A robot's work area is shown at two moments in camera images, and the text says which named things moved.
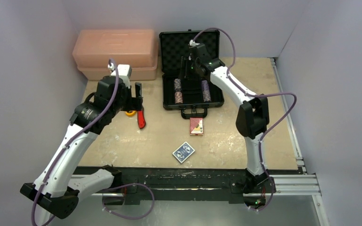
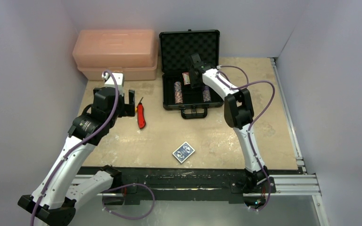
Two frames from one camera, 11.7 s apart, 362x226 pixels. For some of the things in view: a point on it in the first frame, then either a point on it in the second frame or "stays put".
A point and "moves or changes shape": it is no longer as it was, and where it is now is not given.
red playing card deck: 196,126 moves or changes shape
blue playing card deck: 183,152 stays put
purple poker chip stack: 206,92 stays put
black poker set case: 193,98 stays put
